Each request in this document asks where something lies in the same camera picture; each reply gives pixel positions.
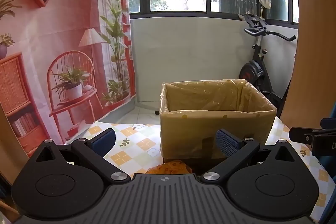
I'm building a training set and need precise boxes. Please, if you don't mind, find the black exercise bike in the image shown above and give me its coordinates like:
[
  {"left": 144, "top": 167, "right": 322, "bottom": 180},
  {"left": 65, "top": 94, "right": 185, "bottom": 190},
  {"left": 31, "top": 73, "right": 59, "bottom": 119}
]
[{"left": 238, "top": 13, "right": 298, "bottom": 119}]

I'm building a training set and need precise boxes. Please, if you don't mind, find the brown wooden panel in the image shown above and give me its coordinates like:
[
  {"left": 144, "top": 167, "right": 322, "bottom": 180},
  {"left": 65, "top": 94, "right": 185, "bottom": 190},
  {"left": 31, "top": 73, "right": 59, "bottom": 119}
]
[
  {"left": 0, "top": 105, "right": 25, "bottom": 214},
  {"left": 280, "top": 0, "right": 336, "bottom": 132}
]

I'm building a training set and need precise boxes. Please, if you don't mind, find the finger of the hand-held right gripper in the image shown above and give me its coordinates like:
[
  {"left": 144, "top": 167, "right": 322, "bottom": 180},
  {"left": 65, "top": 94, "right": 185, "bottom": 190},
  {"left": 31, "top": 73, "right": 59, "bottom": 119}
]
[
  {"left": 289, "top": 126, "right": 317, "bottom": 144},
  {"left": 320, "top": 117, "right": 336, "bottom": 130}
]

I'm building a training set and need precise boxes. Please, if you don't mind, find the printed room backdrop cloth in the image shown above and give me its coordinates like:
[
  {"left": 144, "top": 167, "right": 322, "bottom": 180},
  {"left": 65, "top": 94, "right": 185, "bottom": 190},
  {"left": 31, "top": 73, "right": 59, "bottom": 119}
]
[{"left": 0, "top": 0, "right": 137, "bottom": 164}]

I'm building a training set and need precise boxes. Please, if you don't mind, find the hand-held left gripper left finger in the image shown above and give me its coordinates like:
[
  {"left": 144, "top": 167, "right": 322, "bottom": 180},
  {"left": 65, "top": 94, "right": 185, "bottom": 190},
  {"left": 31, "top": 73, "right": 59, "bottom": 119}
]
[{"left": 34, "top": 128, "right": 131, "bottom": 184}]

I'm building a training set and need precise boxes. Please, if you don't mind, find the checked floral tablecloth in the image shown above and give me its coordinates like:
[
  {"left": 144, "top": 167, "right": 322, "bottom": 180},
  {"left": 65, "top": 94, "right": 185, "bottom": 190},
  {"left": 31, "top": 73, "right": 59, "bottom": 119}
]
[{"left": 85, "top": 116, "right": 336, "bottom": 224}]

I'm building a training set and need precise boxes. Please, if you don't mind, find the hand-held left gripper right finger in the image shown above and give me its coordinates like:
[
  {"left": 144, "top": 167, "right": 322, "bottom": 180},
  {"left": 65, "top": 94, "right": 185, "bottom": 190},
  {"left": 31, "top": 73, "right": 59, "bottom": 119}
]
[{"left": 201, "top": 129, "right": 300, "bottom": 184}]

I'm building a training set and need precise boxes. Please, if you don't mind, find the clear orange snack packet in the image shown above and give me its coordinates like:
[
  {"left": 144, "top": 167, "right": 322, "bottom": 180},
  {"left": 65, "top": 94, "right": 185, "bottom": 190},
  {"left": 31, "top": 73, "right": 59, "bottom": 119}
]
[{"left": 143, "top": 160, "right": 193, "bottom": 175}]

